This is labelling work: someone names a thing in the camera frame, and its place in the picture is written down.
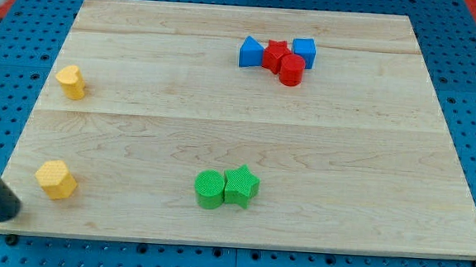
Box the green circle block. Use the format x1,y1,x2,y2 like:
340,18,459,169
194,169,225,210

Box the green star block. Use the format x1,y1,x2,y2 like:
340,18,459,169
223,164,260,209

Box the blue triangle block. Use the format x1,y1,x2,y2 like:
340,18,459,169
238,36,264,68

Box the red star block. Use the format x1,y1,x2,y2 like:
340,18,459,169
261,40,291,74

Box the red cylinder block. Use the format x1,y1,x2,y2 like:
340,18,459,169
278,54,305,87

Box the light wooden board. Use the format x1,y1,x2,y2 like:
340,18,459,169
0,0,476,260

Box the blue cube block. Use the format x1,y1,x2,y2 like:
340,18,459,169
292,38,317,69

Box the yellow hexagon block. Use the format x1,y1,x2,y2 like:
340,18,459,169
35,160,78,199

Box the yellow heart block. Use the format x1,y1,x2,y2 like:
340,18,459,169
55,64,85,101

